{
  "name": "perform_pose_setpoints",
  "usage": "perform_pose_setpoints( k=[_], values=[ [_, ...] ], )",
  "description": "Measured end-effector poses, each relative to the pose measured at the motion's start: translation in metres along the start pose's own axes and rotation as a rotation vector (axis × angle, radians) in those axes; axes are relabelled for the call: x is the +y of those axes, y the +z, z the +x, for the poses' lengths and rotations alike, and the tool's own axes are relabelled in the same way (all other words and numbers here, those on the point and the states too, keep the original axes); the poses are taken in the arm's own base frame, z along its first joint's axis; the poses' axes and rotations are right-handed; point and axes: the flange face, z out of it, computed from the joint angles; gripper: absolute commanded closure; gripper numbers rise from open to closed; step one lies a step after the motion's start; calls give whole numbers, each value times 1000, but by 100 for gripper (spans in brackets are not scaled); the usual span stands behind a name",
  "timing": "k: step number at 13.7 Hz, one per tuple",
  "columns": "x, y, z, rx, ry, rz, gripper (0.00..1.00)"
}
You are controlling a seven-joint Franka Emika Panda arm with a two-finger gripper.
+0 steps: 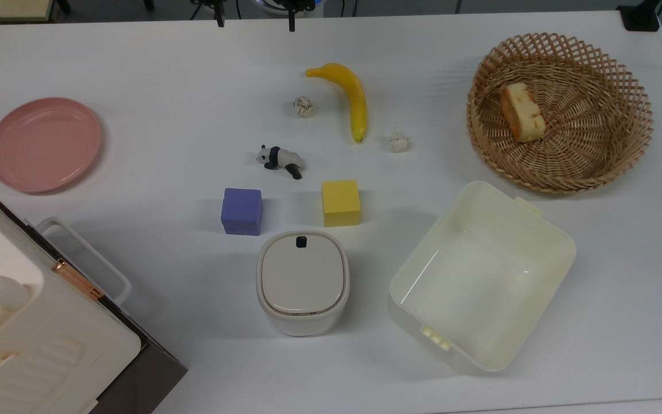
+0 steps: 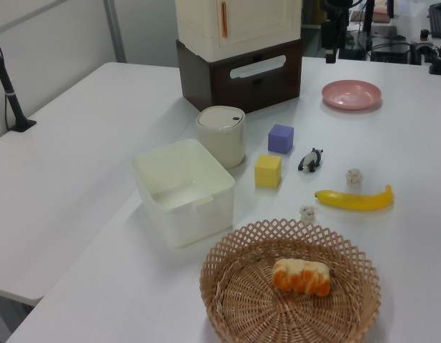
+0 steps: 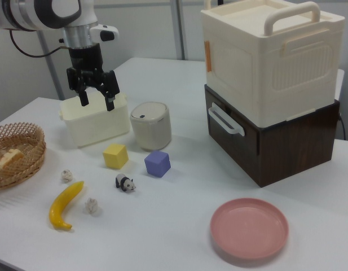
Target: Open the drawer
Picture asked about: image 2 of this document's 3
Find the yellow banana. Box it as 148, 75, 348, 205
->
314, 184, 395, 212

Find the cream lidded trash can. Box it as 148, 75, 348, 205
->
195, 105, 248, 169

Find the black keyboard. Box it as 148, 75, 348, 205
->
427, 2, 441, 35

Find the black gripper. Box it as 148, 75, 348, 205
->
322, 19, 338, 65

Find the brown drawer with white handle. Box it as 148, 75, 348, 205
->
209, 39, 302, 114

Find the woven wicker basket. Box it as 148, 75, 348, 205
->
199, 218, 381, 343

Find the cream plastic cabinet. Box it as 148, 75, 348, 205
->
174, 0, 302, 61

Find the black equipment box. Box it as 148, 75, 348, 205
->
370, 41, 411, 64

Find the black camera stand pole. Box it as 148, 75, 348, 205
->
0, 28, 38, 134

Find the cream plastic storage box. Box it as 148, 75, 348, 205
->
130, 138, 237, 249

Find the panda figurine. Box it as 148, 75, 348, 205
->
297, 146, 327, 174

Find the orange cabinet door handle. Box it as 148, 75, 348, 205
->
219, 1, 229, 39

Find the purple foam cube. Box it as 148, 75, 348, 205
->
267, 124, 295, 155

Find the yellow foam cube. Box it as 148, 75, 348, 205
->
254, 154, 282, 189

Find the black clamp stand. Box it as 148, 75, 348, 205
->
428, 21, 441, 76

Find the bread piece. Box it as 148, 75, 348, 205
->
272, 257, 330, 297

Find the crumpled paper ball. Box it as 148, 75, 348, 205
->
299, 204, 317, 222
345, 166, 364, 187

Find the brown drawer cabinet frame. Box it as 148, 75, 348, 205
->
176, 37, 303, 114

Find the pink plate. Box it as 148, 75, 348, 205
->
321, 79, 383, 111

